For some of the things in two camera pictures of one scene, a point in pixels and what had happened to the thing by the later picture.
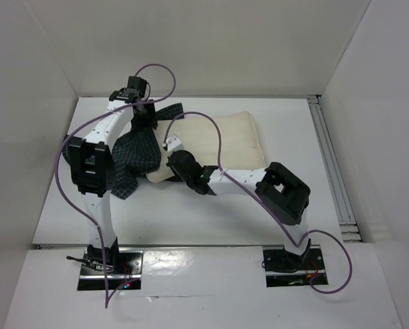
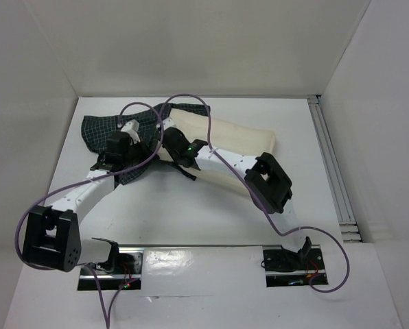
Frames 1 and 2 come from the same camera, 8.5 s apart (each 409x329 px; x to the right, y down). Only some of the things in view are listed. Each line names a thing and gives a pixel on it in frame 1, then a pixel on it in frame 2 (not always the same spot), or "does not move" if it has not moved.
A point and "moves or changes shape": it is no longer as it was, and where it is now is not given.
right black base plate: (284, 269) does not move
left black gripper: (149, 121) -> (146, 152)
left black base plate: (92, 276) does not move
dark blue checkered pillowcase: (135, 154) moves or changes shape
